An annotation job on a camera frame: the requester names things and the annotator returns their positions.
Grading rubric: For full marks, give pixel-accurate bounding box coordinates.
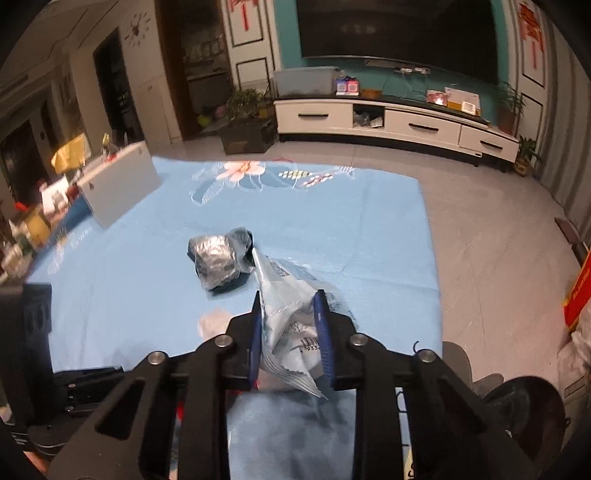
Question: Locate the blue floral tablecloth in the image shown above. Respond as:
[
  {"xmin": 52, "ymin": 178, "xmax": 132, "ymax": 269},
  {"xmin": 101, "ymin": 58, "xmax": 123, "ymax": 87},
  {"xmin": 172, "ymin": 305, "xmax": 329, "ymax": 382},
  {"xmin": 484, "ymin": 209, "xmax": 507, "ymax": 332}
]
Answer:
[{"xmin": 25, "ymin": 156, "xmax": 444, "ymax": 480}]

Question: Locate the yellow bottle brown cap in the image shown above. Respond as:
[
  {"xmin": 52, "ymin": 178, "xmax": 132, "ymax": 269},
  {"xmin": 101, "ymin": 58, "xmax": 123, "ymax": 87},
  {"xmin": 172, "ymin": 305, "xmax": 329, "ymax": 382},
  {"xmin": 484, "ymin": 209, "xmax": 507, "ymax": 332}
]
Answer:
[{"xmin": 24, "ymin": 205, "xmax": 52, "ymax": 248}]

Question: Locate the small potted plant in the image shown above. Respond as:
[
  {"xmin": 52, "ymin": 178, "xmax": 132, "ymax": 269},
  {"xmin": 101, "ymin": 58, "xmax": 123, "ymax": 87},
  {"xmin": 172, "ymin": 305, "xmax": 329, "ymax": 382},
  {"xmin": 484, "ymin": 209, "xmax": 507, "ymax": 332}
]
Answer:
[{"xmin": 513, "ymin": 136, "xmax": 541, "ymax": 177}]

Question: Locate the black wall clock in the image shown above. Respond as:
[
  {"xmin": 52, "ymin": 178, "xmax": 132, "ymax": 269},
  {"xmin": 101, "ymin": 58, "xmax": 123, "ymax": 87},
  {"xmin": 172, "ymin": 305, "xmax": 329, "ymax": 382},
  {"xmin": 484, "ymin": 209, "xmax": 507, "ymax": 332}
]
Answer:
[{"xmin": 124, "ymin": 11, "xmax": 156, "ymax": 45}]

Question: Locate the dark plastic bag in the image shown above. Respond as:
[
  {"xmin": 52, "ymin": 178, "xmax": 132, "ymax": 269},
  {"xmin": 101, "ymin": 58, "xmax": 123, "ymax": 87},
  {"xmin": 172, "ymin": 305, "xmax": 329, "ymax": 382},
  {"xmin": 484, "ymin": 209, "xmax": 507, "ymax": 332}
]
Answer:
[{"xmin": 187, "ymin": 227, "xmax": 255, "ymax": 293}]

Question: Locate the orange shopping bag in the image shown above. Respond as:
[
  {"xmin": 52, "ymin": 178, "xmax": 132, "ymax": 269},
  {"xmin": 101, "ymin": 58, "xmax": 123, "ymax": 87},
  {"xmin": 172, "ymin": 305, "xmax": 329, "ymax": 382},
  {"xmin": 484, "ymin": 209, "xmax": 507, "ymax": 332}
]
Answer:
[{"xmin": 563, "ymin": 249, "xmax": 591, "ymax": 333}]

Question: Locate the white flat box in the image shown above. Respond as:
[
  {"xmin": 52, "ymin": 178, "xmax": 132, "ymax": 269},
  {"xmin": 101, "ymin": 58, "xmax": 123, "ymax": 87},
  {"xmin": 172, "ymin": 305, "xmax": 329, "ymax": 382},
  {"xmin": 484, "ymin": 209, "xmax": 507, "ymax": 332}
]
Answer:
[{"xmin": 444, "ymin": 87, "xmax": 481, "ymax": 116}]

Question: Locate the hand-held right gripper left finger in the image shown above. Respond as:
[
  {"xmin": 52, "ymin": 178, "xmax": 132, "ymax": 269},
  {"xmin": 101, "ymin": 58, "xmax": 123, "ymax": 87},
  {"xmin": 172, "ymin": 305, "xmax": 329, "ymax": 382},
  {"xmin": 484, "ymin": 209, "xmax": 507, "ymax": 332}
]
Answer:
[{"xmin": 46, "ymin": 291, "xmax": 265, "ymax": 480}]

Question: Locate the yellow cloth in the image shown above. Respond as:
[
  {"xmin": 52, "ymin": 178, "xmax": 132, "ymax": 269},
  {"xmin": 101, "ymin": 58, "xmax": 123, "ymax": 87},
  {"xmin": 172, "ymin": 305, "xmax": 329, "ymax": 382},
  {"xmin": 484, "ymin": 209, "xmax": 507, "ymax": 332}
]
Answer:
[{"xmin": 51, "ymin": 133, "xmax": 91, "ymax": 174}]

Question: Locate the black television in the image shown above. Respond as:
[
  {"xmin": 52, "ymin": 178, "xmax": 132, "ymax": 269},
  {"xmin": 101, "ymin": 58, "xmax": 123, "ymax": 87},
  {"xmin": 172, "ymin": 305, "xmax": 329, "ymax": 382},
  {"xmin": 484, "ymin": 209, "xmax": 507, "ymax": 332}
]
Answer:
[{"xmin": 295, "ymin": 0, "xmax": 502, "ymax": 86}]

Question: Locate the white TV cabinet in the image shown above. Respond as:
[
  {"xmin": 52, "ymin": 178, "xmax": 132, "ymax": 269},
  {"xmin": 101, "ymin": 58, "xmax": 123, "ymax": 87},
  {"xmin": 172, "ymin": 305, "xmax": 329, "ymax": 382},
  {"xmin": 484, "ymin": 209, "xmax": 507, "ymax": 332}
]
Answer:
[{"xmin": 273, "ymin": 95, "xmax": 520, "ymax": 169}]

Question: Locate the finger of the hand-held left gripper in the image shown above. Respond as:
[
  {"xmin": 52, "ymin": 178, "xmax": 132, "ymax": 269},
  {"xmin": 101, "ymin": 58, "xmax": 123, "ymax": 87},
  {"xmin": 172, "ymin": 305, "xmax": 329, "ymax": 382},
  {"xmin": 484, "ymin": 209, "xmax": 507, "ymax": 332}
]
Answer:
[{"xmin": 53, "ymin": 367, "xmax": 125, "ymax": 412}]

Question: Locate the glass plant tank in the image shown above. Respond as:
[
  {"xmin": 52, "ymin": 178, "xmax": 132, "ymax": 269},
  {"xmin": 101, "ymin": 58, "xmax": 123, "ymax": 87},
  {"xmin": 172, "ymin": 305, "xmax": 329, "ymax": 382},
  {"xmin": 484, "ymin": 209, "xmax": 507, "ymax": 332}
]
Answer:
[{"xmin": 217, "ymin": 88, "xmax": 278, "ymax": 156}]

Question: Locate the grey curtain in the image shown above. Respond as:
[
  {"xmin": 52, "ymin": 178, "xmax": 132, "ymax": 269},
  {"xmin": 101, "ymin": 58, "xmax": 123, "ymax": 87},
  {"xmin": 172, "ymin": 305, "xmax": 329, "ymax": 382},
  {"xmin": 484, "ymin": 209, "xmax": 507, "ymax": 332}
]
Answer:
[{"xmin": 536, "ymin": 28, "xmax": 591, "ymax": 223}]

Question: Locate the dark floor mat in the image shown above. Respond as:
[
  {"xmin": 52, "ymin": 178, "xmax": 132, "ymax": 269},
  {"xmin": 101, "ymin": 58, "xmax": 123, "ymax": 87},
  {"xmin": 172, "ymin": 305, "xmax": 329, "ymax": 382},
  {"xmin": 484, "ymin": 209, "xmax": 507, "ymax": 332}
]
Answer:
[{"xmin": 554, "ymin": 217, "xmax": 587, "ymax": 260}]

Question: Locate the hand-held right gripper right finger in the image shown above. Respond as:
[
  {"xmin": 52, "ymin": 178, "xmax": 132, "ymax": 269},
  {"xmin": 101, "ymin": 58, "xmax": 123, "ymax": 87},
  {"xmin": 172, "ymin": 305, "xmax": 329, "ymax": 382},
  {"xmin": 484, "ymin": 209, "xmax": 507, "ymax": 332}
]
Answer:
[{"xmin": 314, "ymin": 290, "xmax": 533, "ymax": 480}]

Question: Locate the red wall hanging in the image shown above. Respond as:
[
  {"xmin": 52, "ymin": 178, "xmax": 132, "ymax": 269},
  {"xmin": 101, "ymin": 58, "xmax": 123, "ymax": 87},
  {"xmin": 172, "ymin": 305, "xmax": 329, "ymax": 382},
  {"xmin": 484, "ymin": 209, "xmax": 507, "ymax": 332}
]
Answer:
[
  {"xmin": 517, "ymin": 2, "xmax": 548, "ymax": 70},
  {"xmin": 228, "ymin": 0, "xmax": 260, "ymax": 31}
]

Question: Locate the black trash bin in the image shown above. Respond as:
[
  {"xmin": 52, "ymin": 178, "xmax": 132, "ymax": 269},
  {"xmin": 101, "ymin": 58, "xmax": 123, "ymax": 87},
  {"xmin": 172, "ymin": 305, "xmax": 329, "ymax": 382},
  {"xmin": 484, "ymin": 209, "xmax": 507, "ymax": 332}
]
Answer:
[{"xmin": 480, "ymin": 375, "xmax": 568, "ymax": 465}]

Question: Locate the white plastic bag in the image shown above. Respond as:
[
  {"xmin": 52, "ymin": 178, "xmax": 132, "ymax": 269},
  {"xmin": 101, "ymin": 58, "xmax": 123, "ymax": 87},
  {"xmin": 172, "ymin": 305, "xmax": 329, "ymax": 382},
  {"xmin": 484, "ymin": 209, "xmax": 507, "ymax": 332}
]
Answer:
[{"xmin": 556, "ymin": 318, "xmax": 591, "ymax": 402}]

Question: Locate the tall potted plant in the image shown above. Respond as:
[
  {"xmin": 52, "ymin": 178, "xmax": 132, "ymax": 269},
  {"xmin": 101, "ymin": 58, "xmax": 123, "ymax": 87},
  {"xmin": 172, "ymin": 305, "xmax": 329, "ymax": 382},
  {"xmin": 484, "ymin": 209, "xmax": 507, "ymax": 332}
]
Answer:
[{"xmin": 496, "ymin": 82, "xmax": 527, "ymax": 136}]

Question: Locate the pale blue plastic packet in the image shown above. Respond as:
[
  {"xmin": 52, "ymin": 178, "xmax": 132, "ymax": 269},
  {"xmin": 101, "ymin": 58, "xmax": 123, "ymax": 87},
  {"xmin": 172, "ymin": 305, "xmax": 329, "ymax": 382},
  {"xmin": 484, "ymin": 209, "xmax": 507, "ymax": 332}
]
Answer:
[{"xmin": 252, "ymin": 249, "xmax": 345, "ymax": 400}]

